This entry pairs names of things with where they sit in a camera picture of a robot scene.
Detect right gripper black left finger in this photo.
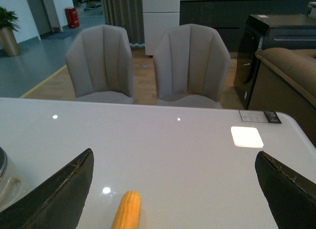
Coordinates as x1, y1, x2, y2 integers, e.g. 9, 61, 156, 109
0, 149, 94, 229

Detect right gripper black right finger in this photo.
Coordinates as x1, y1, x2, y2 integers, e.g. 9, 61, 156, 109
255, 151, 316, 229

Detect yellow corn cob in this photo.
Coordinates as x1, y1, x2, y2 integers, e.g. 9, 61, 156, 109
111, 191, 141, 229

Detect green plant in gold pot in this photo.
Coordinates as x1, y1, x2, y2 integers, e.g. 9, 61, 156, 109
0, 6, 20, 57

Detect black and white table label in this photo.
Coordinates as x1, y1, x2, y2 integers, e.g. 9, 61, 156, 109
239, 110, 282, 124

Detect tan leather sofa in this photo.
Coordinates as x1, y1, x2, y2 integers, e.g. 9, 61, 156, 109
248, 49, 316, 144

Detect left beige upholstered chair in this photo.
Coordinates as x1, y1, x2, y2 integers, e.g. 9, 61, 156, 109
65, 25, 134, 104

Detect beige upholstered chair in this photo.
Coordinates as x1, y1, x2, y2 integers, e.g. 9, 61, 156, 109
65, 25, 134, 104
153, 24, 231, 109

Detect black washing machine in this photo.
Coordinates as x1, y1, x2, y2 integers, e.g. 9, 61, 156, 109
234, 14, 316, 109

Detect right beige upholstered chair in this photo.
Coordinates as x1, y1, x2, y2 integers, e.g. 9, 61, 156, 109
153, 24, 231, 109

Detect red trash bin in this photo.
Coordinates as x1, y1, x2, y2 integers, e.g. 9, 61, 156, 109
65, 7, 79, 28

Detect dark grey kitchen counter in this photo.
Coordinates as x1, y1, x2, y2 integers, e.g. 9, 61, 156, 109
180, 0, 315, 52

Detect grey pleated curtain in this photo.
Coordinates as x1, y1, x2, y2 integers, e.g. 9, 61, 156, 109
101, 0, 145, 44

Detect white pillar cabinet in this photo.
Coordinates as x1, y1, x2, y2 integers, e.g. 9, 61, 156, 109
142, 0, 180, 56

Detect steel pot with beige handles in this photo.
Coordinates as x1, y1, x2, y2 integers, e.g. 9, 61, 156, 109
0, 148, 23, 212

